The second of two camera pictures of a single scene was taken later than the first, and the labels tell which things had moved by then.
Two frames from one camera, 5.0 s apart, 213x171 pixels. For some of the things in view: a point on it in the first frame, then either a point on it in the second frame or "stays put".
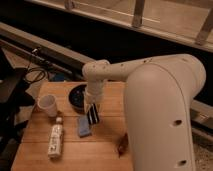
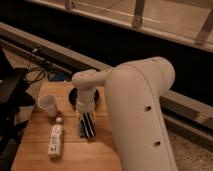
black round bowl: x=76 y=98 stays put
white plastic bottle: x=56 y=140 stays put
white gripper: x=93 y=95 → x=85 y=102
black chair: x=14 y=96 stays put
